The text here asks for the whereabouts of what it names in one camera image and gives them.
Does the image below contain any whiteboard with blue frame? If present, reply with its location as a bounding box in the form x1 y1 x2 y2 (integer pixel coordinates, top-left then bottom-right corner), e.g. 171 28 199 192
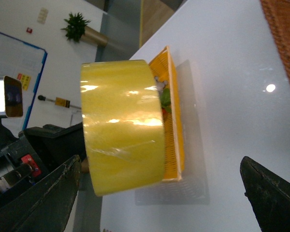
0 32 47 136

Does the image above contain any yellow tape roll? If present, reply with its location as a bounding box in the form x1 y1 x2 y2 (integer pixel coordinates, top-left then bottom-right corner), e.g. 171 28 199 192
80 60 165 196

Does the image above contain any green leaf toy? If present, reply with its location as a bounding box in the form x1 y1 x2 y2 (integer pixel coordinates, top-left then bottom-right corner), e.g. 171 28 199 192
159 88 172 113

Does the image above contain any grey toy in basket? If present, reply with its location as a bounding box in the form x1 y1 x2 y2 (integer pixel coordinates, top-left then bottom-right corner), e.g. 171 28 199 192
154 76 168 95

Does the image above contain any potted green plant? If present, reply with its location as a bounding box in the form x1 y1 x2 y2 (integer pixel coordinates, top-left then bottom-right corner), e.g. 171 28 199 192
60 13 108 47

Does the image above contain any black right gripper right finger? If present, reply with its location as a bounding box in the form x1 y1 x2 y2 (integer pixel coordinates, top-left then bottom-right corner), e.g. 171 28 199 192
240 156 290 232

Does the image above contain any yellow plastic basket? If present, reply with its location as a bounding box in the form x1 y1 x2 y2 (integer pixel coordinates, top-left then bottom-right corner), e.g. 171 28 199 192
149 46 185 183

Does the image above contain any brown wicker basket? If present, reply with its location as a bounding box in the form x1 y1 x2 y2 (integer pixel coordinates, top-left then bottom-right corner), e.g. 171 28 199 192
261 0 290 84

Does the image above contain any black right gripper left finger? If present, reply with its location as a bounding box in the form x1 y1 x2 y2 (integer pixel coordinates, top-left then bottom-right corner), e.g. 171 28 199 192
0 155 81 232

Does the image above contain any silver camera device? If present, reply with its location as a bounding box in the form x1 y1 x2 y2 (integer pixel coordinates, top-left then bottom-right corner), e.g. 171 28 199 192
0 75 23 118

